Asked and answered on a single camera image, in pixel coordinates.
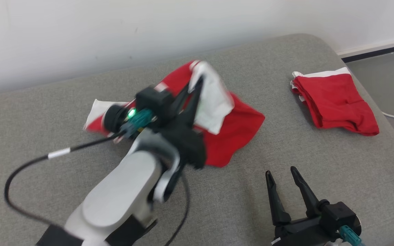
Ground black cable with teal plug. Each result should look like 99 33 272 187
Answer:
339 225 366 246
4 109 156 226

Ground grey fabric sofa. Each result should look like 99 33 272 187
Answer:
0 33 394 246

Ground red Bulls jersey shirt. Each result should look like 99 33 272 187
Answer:
83 60 266 168

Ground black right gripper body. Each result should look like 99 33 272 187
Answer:
272 216 341 246

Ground thin black cable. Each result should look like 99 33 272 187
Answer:
163 174 191 246

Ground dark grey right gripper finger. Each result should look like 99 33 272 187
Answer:
265 171 291 226
290 166 329 218

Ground red shorts with white stripe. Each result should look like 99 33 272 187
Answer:
290 67 380 137

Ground black and white baseboard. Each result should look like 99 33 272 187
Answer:
336 35 394 63

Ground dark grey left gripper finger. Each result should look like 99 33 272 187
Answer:
173 85 190 115
182 77 204 127

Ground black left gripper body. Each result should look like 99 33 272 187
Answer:
156 115 207 170

